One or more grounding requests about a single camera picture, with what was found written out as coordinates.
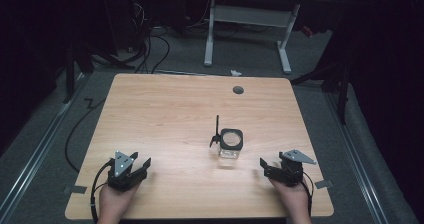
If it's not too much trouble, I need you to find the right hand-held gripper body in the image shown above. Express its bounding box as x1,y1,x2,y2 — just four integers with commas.
263,149,318,188

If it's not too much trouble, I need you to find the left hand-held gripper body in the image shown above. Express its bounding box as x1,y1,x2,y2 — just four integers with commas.
107,150,148,193

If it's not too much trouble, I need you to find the clear jar with black lid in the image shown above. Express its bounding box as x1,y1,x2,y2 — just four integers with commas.
217,127,245,162

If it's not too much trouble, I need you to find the small black tool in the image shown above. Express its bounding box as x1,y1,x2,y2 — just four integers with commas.
208,114,222,149

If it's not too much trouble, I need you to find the person's left hand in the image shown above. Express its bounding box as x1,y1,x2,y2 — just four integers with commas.
97,180,142,224

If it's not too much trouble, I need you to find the person's right hand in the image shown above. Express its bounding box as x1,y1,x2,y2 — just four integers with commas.
268,177,313,224

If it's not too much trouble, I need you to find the black metal stand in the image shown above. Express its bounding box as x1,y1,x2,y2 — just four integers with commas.
289,57,352,126
61,41,136,104

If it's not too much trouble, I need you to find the dark computer tower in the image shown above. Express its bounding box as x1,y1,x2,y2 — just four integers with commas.
103,0,152,52

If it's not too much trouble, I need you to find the white-legged desk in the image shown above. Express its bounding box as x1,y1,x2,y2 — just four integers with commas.
202,0,345,75

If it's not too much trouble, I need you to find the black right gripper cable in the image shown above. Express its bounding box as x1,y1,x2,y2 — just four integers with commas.
300,171,315,218

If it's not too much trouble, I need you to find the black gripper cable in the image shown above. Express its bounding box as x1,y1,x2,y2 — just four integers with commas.
89,159,114,224
300,171,315,218

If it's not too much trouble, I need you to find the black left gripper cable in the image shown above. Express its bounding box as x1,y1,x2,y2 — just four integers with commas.
89,159,114,224

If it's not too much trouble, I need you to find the black floor cable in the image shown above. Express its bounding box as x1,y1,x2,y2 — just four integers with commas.
64,97,107,174

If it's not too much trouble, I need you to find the metal floor rail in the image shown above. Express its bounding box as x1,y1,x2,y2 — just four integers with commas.
0,73,90,222
323,91,390,224

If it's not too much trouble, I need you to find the bundle of black cables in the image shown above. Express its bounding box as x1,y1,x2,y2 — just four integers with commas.
130,0,172,75

